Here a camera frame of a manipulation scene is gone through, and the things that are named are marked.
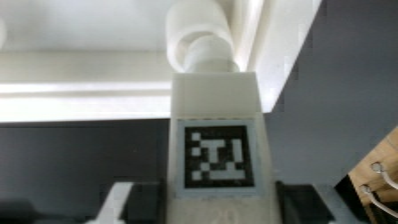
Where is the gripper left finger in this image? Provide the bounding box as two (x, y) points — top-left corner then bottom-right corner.
(90, 181), (161, 224)

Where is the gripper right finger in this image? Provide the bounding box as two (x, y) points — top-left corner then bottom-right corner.
(275, 181), (362, 224)

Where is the white square tabletop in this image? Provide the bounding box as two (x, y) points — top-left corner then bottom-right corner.
(0, 0), (321, 122)

